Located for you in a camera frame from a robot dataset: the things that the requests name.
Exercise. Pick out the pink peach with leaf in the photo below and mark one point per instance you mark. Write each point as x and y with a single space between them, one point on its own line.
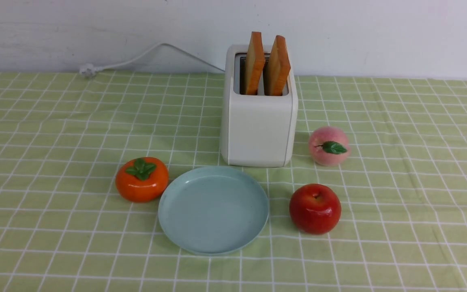
329 146

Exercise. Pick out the green checkered tablecloth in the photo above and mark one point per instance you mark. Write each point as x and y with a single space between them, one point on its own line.
64 228

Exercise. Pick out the white two-slot toaster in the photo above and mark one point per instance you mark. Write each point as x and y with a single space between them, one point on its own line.
256 130

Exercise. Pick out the red apple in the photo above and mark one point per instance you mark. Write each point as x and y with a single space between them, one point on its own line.
315 209

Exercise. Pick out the toast slice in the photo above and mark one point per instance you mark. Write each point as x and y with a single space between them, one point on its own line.
254 64
278 68

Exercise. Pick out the orange persimmon with green leaves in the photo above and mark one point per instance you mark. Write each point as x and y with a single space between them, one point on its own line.
142 179

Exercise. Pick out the light blue round plate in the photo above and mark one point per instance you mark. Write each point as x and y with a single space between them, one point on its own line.
213 210

